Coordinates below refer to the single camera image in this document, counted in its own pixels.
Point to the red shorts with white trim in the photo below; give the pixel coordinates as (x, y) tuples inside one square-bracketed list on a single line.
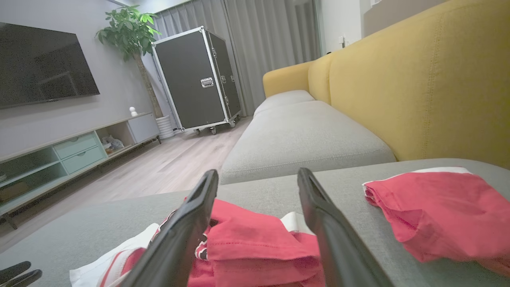
[(450, 211)]

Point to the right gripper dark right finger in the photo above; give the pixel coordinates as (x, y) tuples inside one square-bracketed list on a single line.
[(338, 247)]

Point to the red basketball jersey with print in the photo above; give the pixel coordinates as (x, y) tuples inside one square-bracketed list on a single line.
[(255, 247)]

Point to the white ribbed plant pot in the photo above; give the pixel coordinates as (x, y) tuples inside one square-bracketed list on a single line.
[(165, 127)]

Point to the black flat screen television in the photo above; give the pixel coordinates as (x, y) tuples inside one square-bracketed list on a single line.
[(40, 67)]

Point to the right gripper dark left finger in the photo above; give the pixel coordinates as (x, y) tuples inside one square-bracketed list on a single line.
[(175, 243)]

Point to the black flight case on wheels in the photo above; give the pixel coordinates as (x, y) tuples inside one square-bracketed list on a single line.
[(191, 83)]

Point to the yellow sofa backrest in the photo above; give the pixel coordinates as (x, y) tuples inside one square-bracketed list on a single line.
[(418, 87)]

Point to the green potted tree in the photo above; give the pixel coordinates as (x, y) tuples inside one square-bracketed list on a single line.
[(127, 32)]

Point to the white wall socket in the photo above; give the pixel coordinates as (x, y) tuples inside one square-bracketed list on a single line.
[(344, 41)]

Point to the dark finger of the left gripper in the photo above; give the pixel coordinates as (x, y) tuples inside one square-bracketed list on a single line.
[(24, 279), (14, 269)]

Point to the grey curtains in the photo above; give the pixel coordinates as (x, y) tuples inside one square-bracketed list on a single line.
[(259, 44)]

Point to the small white figurine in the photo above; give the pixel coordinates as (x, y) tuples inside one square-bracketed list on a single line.
[(133, 111)]

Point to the pale green TV cabinet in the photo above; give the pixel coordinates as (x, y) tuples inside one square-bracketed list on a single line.
[(75, 153)]

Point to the crumpled items in cabinet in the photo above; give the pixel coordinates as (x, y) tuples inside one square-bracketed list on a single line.
[(112, 144)]

